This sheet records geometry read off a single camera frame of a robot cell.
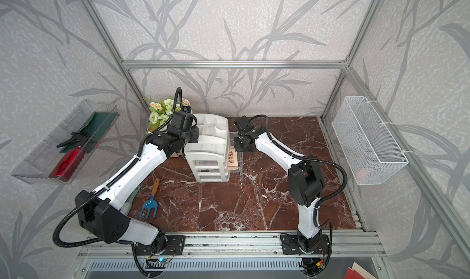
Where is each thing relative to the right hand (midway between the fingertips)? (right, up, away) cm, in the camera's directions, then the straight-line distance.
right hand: (238, 145), depth 91 cm
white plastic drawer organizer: (-11, -4, -15) cm, 19 cm away
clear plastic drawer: (+1, -11, -5) cm, 12 cm away
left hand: (-21, +7, -9) cm, 24 cm away
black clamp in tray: (-57, +4, -25) cm, 63 cm away
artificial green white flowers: (-36, +16, -7) cm, 40 cm away
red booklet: (+46, -46, -23) cm, 69 cm away
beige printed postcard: (-3, -6, +1) cm, 7 cm away
